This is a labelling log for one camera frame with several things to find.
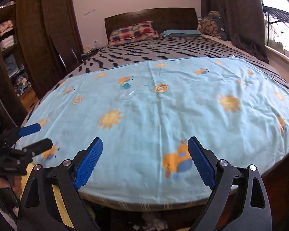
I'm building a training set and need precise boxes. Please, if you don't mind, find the dark brown curtain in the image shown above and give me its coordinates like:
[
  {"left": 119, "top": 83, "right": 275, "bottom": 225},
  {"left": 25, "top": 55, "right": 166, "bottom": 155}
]
[{"left": 201, "top": 0, "right": 269, "bottom": 64}]

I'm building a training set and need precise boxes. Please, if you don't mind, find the dark wooden wardrobe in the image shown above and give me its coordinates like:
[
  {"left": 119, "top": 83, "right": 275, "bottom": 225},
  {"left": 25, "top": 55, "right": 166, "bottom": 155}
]
[{"left": 0, "top": 0, "right": 83, "bottom": 127}]

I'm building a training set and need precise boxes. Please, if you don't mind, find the black chair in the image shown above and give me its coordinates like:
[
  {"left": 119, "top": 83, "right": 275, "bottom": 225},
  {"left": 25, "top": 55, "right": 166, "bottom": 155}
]
[{"left": 50, "top": 35, "right": 97, "bottom": 74}]

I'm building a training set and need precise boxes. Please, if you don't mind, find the brown patterned cushion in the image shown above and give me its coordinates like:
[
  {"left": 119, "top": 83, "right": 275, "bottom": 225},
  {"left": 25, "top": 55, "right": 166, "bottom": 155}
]
[{"left": 198, "top": 11, "right": 222, "bottom": 40}]

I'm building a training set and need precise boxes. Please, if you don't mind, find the light blue cartoon sheet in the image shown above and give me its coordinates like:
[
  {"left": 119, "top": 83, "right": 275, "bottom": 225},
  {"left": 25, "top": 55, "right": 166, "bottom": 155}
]
[{"left": 17, "top": 57, "right": 289, "bottom": 204}]

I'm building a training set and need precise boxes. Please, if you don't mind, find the teal flat pillow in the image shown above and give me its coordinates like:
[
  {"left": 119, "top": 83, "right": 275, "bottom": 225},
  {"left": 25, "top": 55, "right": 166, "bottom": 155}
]
[{"left": 160, "top": 29, "right": 202, "bottom": 38}]

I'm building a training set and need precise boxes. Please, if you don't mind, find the black metal window rack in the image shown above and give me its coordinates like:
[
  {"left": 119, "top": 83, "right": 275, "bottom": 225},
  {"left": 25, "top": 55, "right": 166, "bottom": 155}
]
[{"left": 263, "top": 5, "right": 289, "bottom": 58}]

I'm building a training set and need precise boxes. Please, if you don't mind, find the colourful checkered pillow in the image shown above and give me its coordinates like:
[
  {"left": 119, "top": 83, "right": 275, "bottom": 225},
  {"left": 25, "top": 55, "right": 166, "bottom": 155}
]
[{"left": 108, "top": 21, "right": 160, "bottom": 46}]

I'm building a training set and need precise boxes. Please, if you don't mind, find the dark wooden headboard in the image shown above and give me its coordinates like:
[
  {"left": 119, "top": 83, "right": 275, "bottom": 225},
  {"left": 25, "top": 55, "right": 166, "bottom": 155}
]
[{"left": 104, "top": 7, "right": 198, "bottom": 38}]

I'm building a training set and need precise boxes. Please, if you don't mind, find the black zigzag patterned blanket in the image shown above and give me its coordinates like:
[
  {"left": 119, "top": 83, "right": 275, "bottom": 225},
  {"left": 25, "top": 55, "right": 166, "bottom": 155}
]
[{"left": 21, "top": 36, "right": 289, "bottom": 126}]

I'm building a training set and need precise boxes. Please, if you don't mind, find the small blue bead trinket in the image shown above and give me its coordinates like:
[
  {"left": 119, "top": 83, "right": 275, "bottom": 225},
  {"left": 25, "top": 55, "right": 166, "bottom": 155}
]
[{"left": 122, "top": 82, "right": 131, "bottom": 89}]

